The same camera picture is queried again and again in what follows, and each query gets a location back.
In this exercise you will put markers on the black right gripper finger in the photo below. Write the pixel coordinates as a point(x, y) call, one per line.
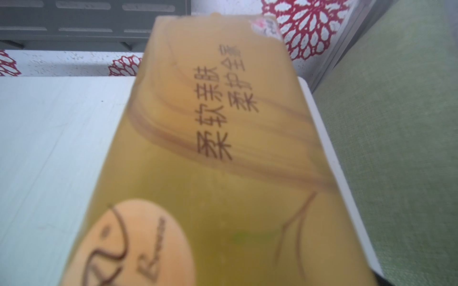
point(381, 281)

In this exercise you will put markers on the gold tissue pack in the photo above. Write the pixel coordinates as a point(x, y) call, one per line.
point(216, 175)

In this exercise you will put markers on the white two-tier shelf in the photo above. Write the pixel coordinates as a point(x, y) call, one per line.
point(55, 137)

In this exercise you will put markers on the grey wall-mounted rack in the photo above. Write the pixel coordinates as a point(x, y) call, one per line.
point(113, 26)

